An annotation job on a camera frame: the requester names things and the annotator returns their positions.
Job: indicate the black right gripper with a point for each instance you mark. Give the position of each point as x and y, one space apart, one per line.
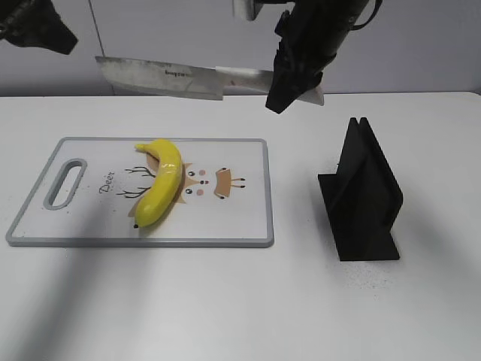
310 37

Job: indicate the black knife stand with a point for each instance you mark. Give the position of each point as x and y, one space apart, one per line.
362 198

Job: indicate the grey-rimmed deer cutting board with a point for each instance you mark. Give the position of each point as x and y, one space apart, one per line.
87 193

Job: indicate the yellow plastic banana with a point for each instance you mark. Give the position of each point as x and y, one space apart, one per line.
167 181

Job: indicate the cleaver knife with white handle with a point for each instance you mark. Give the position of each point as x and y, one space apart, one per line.
181 81

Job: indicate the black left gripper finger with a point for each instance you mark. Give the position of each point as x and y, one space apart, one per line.
35 23

